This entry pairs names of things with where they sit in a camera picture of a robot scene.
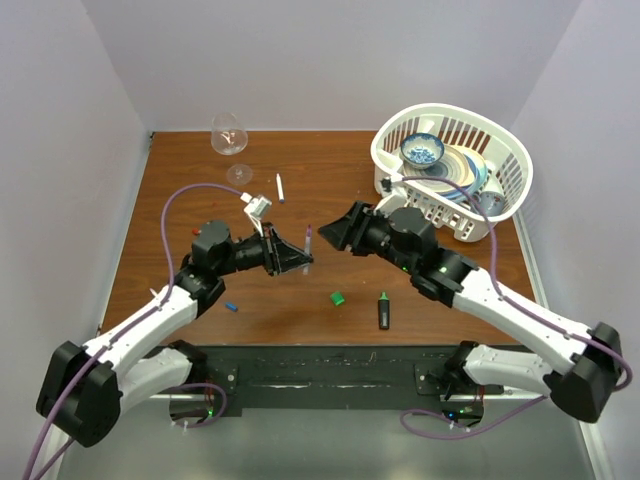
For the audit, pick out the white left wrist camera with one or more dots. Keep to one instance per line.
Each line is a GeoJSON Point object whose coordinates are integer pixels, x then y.
{"type": "Point", "coordinates": [256, 207]}

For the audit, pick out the purple highlighter pen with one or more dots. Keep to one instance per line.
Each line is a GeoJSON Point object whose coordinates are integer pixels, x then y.
{"type": "Point", "coordinates": [307, 248]}

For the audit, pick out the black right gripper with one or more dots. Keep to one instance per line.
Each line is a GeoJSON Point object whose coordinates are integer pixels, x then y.
{"type": "Point", "coordinates": [352, 228]}

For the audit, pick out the blue white patterned bowl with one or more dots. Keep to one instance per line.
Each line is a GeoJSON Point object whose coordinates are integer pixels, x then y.
{"type": "Point", "coordinates": [421, 150]}

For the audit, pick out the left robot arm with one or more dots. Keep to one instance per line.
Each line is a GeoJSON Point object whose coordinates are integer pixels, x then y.
{"type": "Point", "coordinates": [87, 388]}

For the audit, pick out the clear wine glass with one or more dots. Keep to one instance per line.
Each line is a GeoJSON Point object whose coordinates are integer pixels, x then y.
{"type": "Point", "coordinates": [228, 137]}

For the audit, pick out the green highlighter with black body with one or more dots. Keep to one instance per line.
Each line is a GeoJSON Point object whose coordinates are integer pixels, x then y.
{"type": "Point", "coordinates": [383, 309]}

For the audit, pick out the green highlighter cap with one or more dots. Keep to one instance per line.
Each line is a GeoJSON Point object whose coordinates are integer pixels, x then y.
{"type": "Point", "coordinates": [337, 298]}

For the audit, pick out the white plastic dish basket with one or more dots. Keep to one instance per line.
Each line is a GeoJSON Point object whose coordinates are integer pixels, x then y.
{"type": "Point", "coordinates": [510, 165]}

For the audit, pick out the white blue acrylic marker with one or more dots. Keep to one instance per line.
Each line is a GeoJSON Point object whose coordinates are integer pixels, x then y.
{"type": "Point", "coordinates": [280, 189]}

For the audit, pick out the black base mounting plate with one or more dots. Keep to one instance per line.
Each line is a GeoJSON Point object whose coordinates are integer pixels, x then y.
{"type": "Point", "coordinates": [379, 386]}

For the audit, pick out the grey patterned mug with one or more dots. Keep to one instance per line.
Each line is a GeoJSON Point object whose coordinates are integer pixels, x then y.
{"type": "Point", "coordinates": [490, 203]}

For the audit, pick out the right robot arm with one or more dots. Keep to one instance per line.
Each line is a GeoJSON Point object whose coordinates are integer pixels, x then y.
{"type": "Point", "coordinates": [578, 367]}

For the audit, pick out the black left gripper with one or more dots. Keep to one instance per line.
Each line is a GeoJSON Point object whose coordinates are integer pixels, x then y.
{"type": "Point", "coordinates": [280, 256]}

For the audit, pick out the striped beige plate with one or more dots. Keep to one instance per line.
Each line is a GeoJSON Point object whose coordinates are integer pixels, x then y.
{"type": "Point", "coordinates": [431, 178]}

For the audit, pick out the blue rimmed plate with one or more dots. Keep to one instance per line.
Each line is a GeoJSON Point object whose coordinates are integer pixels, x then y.
{"type": "Point", "coordinates": [465, 167]}

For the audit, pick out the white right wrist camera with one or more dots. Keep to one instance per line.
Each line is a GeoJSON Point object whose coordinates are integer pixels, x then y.
{"type": "Point", "coordinates": [393, 194]}

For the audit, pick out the black table edge rail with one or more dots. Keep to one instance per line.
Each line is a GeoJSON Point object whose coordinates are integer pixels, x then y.
{"type": "Point", "coordinates": [217, 363]}

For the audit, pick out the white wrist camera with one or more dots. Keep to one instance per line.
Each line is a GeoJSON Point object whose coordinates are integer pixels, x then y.
{"type": "Point", "coordinates": [256, 207]}
{"type": "Point", "coordinates": [393, 194]}

